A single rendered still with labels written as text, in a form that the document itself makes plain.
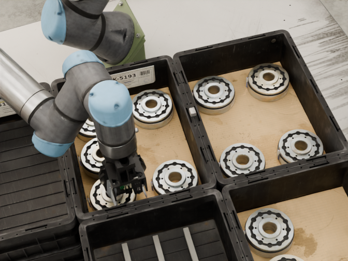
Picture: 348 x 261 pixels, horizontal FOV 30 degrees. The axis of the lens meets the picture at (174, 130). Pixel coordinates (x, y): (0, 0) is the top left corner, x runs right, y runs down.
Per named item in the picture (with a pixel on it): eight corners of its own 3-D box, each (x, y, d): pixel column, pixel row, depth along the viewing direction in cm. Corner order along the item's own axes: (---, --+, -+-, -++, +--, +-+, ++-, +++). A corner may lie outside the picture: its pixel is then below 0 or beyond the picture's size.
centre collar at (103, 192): (99, 188, 144) (98, 186, 144) (120, 181, 145) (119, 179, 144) (104, 206, 141) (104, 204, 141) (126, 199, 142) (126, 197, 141)
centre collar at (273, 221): (255, 220, 137) (255, 219, 137) (277, 216, 138) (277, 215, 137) (261, 241, 134) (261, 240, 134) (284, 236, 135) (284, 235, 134)
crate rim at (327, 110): (171, 60, 161) (171, 53, 159) (286, 34, 164) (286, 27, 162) (219, 192, 137) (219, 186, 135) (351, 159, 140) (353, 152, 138)
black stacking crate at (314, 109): (174, 86, 168) (171, 55, 159) (282, 61, 172) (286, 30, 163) (219, 214, 144) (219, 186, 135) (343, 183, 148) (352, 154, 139)
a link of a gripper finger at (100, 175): (99, 192, 139) (101, 167, 133) (97, 186, 140) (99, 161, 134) (120, 188, 141) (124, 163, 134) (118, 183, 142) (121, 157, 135)
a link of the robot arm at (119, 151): (91, 122, 125) (131, 111, 127) (95, 137, 129) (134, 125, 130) (102, 152, 121) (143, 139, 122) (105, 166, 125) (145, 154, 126)
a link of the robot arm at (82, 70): (44, 87, 129) (67, 124, 122) (71, 42, 124) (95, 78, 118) (76, 92, 134) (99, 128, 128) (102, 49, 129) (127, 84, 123)
